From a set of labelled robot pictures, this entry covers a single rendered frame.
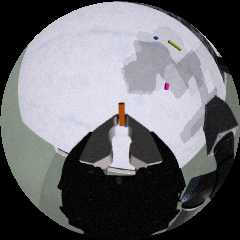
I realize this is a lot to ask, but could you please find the small magenta rod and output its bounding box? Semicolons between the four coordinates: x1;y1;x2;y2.
164;83;169;90

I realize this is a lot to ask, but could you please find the orange rod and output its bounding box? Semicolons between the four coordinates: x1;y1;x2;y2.
118;102;125;126

